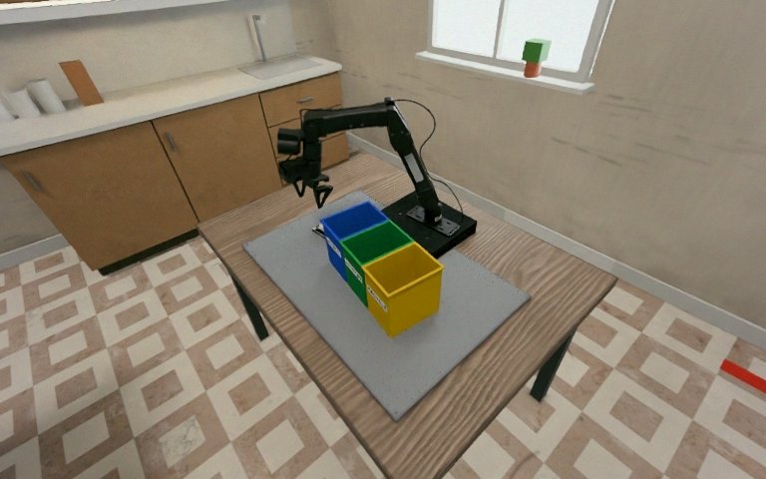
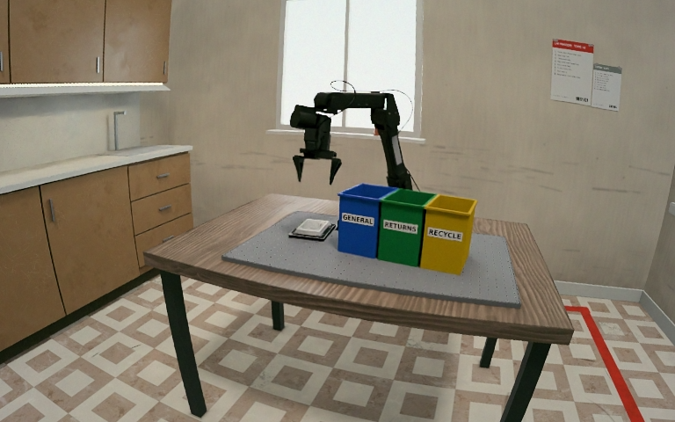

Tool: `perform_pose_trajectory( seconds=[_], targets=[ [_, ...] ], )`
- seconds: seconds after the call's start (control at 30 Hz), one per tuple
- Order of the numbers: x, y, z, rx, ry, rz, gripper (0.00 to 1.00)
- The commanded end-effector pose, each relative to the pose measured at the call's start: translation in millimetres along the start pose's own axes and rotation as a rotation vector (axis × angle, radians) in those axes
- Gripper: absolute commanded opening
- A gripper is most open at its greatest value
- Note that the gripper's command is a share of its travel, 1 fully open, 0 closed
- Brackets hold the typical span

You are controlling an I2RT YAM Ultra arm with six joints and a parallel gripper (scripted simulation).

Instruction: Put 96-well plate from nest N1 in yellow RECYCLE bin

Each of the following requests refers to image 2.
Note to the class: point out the black rectangular frame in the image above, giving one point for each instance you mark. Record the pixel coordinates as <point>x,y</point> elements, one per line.
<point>320,238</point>

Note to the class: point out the green bin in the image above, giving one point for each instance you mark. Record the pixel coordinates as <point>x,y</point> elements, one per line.
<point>403,226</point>

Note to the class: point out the white well plate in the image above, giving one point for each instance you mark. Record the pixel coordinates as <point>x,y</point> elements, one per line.
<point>312,227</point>

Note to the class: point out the yellow open bin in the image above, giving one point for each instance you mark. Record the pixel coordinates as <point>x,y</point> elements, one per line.
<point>448,225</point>

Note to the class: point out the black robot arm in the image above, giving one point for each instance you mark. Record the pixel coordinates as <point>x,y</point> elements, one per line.
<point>386,123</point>

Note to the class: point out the blue bin labelled general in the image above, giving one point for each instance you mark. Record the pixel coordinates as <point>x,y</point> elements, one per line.
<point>360,219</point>

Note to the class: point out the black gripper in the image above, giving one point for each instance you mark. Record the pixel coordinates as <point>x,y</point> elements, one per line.
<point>324,154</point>

